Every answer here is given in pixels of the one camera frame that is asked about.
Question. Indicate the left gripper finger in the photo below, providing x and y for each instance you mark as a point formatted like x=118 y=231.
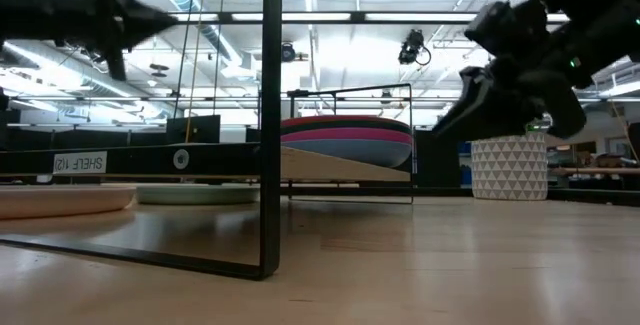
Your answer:
x=140 y=20
x=116 y=65

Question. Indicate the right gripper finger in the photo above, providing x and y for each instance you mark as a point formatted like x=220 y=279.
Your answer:
x=505 y=122
x=475 y=95

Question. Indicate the blue grey bowl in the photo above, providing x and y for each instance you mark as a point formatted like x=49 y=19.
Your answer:
x=360 y=153

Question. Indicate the pink plate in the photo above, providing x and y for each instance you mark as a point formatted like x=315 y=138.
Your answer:
x=350 y=135

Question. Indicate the cream plate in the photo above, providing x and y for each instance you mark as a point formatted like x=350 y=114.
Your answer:
x=60 y=202

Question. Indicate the pale sage green plate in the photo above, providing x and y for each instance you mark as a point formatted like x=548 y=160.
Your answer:
x=197 y=195

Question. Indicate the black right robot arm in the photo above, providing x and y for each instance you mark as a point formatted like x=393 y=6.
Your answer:
x=615 y=20

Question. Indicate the white shelf label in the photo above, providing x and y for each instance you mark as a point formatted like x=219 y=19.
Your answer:
x=80 y=162

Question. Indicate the black metal wooden shelf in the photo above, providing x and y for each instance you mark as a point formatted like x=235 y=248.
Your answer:
x=271 y=115

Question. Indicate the green plant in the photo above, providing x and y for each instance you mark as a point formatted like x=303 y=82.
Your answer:
x=537 y=126

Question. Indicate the white triangle pattern planter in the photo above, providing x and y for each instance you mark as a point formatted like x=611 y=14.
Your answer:
x=507 y=170

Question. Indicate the black partition panel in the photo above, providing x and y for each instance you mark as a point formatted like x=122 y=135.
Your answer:
x=440 y=162

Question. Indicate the wooden background table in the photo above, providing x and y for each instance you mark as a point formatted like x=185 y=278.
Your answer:
x=600 y=170

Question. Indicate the black monitor panel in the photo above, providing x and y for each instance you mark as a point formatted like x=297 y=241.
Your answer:
x=195 y=130

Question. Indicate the round white sticker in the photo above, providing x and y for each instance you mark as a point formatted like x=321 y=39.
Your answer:
x=181 y=159

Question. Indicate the thin black rig crossbar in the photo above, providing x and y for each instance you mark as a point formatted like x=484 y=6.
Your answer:
x=225 y=99

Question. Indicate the thick black rig crossbar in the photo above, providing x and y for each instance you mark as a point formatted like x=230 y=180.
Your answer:
x=357 y=17

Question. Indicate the round black ceiling fixture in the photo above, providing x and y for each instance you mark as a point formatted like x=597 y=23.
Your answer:
x=289 y=53

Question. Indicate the black wrist camera block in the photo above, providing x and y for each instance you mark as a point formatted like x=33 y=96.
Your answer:
x=505 y=30

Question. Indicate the black overhead camera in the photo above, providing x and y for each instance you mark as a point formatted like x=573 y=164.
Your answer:
x=412 y=47

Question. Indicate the black table edge rail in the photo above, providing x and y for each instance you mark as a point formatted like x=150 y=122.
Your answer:
x=595 y=197

